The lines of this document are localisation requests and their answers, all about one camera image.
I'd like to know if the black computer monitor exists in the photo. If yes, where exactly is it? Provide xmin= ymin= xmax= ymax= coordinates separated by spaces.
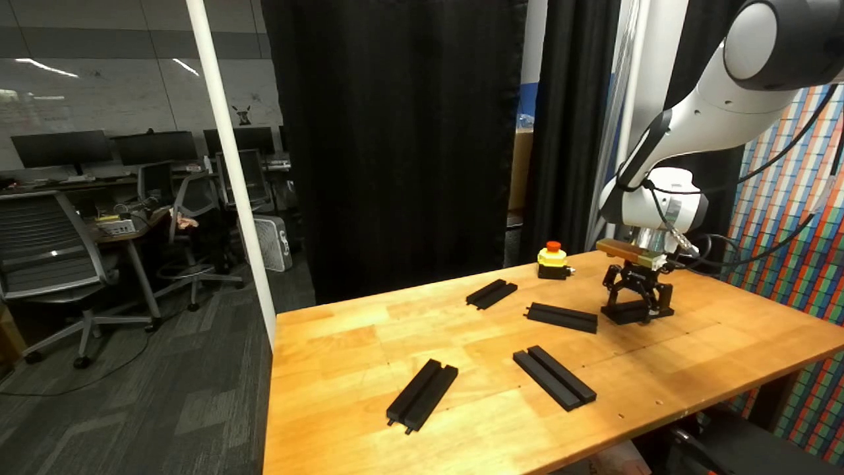
xmin=8 ymin=128 xmax=116 ymax=172
xmin=202 ymin=124 xmax=277 ymax=161
xmin=113 ymin=128 xmax=201 ymax=165

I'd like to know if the yellow emergency stop button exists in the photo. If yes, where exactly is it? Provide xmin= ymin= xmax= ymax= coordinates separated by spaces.
xmin=536 ymin=236 xmax=573 ymax=281

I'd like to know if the blue poster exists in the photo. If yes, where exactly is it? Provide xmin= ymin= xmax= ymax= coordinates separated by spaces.
xmin=513 ymin=78 xmax=541 ymax=133

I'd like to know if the white bin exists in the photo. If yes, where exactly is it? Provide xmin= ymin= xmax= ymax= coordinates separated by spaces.
xmin=254 ymin=214 xmax=296 ymax=276

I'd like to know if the multicolour patterned panel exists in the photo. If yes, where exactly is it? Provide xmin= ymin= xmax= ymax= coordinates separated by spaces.
xmin=717 ymin=82 xmax=844 ymax=466

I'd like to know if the dark office chair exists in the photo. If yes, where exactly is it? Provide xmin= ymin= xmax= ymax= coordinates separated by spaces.
xmin=155 ymin=168 xmax=251 ymax=310

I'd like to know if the grey mesh office chair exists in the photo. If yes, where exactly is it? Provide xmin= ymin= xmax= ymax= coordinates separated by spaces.
xmin=0 ymin=186 xmax=163 ymax=371

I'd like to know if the wide black curtain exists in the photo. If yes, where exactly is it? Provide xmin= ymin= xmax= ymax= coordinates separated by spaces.
xmin=259 ymin=0 xmax=531 ymax=306

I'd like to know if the narrow black curtain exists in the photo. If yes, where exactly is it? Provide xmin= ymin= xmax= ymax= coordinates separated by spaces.
xmin=524 ymin=0 xmax=622 ymax=263

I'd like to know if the white vertical pole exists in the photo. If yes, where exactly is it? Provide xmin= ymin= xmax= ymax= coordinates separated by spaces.
xmin=182 ymin=0 xmax=279 ymax=347

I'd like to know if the black grooved pad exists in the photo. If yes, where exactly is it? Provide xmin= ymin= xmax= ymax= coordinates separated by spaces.
xmin=521 ymin=301 xmax=600 ymax=335
xmin=383 ymin=355 xmax=462 ymax=436
xmin=599 ymin=297 xmax=677 ymax=326
xmin=511 ymin=342 xmax=599 ymax=413
xmin=463 ymin=276 xmax=519 ymax=310

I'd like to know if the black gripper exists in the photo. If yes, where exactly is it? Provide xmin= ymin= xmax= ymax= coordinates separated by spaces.
xmin=600 ymin=261 xmax=677 ymax=316

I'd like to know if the black chair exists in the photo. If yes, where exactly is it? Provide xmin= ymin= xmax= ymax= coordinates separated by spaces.
xmin=661 ymin=413 xmax=844 ymax=475

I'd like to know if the white board panel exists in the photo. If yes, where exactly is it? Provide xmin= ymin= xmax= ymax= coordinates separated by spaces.
xmin=596 ymin=0 xmax=694 ymax=252

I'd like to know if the office desk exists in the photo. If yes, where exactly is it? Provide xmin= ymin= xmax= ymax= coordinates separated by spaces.
xmin=82 ymin=205 xmax=174 ymax=330

